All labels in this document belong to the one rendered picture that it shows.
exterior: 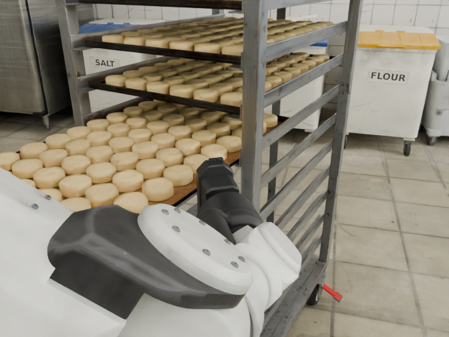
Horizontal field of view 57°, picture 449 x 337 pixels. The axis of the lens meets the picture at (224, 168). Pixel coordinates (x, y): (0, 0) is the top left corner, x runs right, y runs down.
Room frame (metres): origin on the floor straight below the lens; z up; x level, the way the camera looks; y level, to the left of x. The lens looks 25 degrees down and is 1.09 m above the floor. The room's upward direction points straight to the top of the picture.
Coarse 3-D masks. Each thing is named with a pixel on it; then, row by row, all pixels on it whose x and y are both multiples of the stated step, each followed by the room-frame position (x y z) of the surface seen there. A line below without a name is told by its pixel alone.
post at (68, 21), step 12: (60, 0) 0.92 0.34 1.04; (60, 12) 0.93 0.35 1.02; (72, 12) 0.93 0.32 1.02; (60, 24) 0.93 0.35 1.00; (72, 24) 0.93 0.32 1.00; (72, 60) 0.92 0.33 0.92; (72, 72) 0.92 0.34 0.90; (84, 72) 0.94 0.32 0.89; (72, 84) 0.93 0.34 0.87; (72, 96) 0.93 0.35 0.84; (84, 96) 0.93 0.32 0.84; (72, 108) 0.93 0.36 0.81; (84, 108) 0.93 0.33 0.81
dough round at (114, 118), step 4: (116, 112) 0.96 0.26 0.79; (120, 112) 0.96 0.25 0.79; (108, 116) 0.93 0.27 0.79; (112, 116) 0.93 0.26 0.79; (116, 116) 0.93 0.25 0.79; (120, 116) 0.93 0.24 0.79; (124, 116) 0.93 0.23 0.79; (112, 120) 0.91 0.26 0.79; (116, 120) 0.91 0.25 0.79; (120, 120) 0.92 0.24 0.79; (124, 120) 0.92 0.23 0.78
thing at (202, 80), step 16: (160, 64) 1.09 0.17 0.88; (176, 64) 1.12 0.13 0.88; (192, 64) 1.09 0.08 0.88; (208, 64) 1.09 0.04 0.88; (224, 64) 1.10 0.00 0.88; (272, 64) 1.09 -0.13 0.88; (288, 64) 1.14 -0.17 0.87; (304, 64) 1.09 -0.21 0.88; (320, 64) 1.16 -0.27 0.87; (112, 80) 0.92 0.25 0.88; (128, 80) 0.91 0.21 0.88; (144, 80) 0.91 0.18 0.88; (160, 80) 0.95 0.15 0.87; (176, 80) 0.91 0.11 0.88; (192, 80) 0.91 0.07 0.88; (208, 80) 0.92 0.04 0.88; (224, 80) 0.91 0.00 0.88; (240, 80) 0.91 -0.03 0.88; (272, 80) 0.91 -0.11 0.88; (288, 80) 0.96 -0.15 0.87; (192, 96) 0.84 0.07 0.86; (208, 96) 0.79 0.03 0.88; (224, 96) 0.78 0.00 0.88; (240, 96) 0.78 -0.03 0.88
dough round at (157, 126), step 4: (156, 120) 0.89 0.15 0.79; (160, 120) 0.89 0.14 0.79; (148, 124) 0.87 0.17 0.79; (152, 124) 0.87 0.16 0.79; (156, 124) 0.87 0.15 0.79; (160, 124) 0.87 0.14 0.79; (164, 124) 0.87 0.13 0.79; (168, 124) 0.87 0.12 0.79; (148, 128) 0.86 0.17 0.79; (152, 128) 0.85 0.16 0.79; (156, 128) 0.85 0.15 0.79; (160, 128) 0.85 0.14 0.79; (164, 128) 0.86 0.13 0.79; (168, 128) 0.87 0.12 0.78; (152, 132) 0.85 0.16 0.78; (156, 132) 0.85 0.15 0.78; (160, 132) 0.85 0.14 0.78
